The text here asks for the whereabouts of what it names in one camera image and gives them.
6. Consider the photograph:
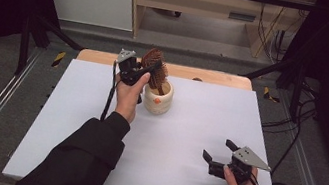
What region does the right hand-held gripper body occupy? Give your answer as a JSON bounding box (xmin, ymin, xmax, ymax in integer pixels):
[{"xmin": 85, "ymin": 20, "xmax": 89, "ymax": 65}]
[{"xmin": 206, "ymin": 140, "xmax": 275, "ymax": 185}]

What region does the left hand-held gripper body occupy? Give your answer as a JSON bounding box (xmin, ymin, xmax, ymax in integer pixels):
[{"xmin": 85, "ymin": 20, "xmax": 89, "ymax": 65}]
[{"xmin": 111, "ymin": 47, "xmax": 147, "ymax": 88}]

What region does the brown wooden hairbrush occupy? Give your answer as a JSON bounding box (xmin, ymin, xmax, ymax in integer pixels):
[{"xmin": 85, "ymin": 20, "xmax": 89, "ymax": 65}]
[{"xmin": 135, "ymin": 45, "xmax": 173, "ymax": 97}]

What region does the cream cup with orange mark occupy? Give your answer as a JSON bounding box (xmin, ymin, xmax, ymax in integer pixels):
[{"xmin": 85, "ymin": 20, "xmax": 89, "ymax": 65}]
[{"xmin": 140, "ymin": 77, "xmax": 176, "ymax": 118}]

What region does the person's left hand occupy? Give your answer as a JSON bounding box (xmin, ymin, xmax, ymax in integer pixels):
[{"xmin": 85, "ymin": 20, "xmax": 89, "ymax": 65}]
[{"xmin": 109, "ymin": 68, "xmax": 152, "ymax": 126}]

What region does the white board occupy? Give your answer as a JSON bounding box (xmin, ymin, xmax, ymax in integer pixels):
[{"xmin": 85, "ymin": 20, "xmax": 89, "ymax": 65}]
[{"xmin": 1, "ymin": 50, "xmax": 301, "ymax": 185}]

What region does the yellow black tape strip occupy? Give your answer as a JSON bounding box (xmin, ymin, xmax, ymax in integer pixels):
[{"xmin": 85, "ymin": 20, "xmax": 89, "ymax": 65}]
[
  {"xmin": 262, "ymin": 86, "xmax": 283, "ymax": 104},
  {"xmin": 51, "ymin": 50, "xmax": 68, "ymax": 70}
]

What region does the wooden table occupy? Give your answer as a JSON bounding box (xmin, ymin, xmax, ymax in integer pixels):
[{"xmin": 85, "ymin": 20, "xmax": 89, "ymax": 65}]
[{"xmin": 76, "ymin": 47, "xmax": 255, "ymax": 91}]

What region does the light wooden desk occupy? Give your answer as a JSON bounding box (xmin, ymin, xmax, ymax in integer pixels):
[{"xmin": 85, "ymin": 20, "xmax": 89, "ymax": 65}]
[{"xmin": 120, "ymin": 0, "xmax": 318, "ymax": 67}]

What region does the black metal stand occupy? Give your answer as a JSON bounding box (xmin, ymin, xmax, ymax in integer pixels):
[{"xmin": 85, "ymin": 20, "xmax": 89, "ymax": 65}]
[
  {"xmin": 236, "ymin": 51, "xmax": 310, "ymax": 123},
  {"xmin": 12, "ymin": 11, "xmax": 88, "ymax": 86}
]

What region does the black floor cable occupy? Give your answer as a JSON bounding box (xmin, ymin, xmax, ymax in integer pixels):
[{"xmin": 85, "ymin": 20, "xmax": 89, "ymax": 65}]
[{"xmin": 251, "ymin": 73, "xmax": 329, "ymax": 185}]

